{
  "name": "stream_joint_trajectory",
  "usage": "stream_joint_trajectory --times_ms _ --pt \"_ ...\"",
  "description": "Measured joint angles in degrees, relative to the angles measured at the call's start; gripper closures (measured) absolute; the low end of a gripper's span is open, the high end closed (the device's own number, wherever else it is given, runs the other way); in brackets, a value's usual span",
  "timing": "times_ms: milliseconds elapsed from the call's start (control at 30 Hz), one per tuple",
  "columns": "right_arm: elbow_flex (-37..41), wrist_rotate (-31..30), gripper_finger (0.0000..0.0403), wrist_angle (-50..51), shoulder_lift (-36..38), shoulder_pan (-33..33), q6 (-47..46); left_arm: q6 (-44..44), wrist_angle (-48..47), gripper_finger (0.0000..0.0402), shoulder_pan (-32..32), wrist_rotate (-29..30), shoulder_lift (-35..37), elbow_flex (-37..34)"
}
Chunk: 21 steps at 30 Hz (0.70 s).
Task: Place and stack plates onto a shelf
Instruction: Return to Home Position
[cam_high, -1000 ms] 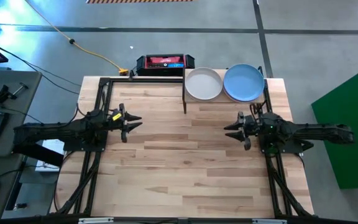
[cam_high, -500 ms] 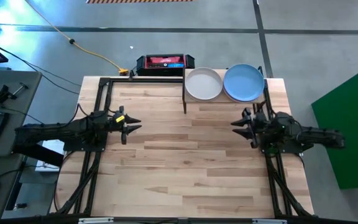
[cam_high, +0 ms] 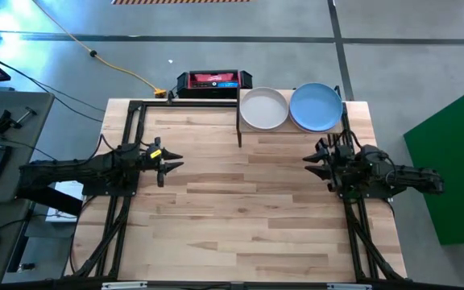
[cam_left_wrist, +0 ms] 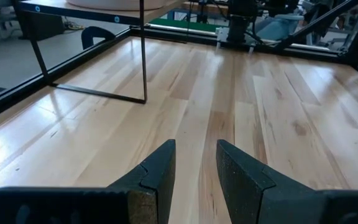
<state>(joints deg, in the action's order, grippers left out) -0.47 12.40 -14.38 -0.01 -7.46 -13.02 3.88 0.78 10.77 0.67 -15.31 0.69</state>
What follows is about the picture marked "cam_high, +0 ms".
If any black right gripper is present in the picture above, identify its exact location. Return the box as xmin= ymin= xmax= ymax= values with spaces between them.
xmin=301 ymin=137 xmax=356 ymax=193

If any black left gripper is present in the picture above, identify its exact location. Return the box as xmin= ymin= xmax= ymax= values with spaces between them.
xmin=145 ymin=136 xmax=185 ymax=189

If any light blue plate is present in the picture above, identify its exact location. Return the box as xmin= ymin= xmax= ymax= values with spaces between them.
xmin=288 ymin=81 xmax=344 ymax=134

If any red black power box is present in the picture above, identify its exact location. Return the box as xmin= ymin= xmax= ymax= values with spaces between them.
xmin=176 ymin=68 xmax=254 ymax=100

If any white paper box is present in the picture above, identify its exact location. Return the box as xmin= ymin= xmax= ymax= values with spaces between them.
xmin=45 ymin=180 xmax=85 ymax=224

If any green floor panel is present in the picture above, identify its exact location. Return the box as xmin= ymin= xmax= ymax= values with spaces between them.
xmin=402 ymin=77 xmax=464 ymax=247

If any grey operator desk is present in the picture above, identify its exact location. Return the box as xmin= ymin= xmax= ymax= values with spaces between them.
xmin=0 ymin=86 xmax=56 ymax=285

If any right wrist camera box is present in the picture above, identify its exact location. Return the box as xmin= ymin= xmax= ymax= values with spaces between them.
xmin=333 ymin=143 xmax=357 ymax=167

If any black aluminium rig frame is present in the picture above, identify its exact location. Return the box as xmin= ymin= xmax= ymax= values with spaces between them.
xmin=60 ymin=98 xmax=409 ymax=290

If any yellow extension cord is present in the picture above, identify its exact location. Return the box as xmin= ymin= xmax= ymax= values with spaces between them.
xmin=30 ymin=0 xmax=168 ymax=98

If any long black floor cable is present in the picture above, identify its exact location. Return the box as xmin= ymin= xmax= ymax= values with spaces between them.
xmin=0 ymin=48 xmax=106 ymax=114
xmin=34 ymin=82 xmax=105 ymax=123

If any silver metal bracket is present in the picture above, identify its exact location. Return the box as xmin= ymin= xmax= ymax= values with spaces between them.
xmin=101 ymin=281 xmax=149 ymax=290
xmin=327 ymin=283 xmax=373 ymax=290

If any black clamp mount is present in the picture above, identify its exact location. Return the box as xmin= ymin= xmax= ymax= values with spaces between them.
xmin=0 ymin=106 xmax=38 ymax=139

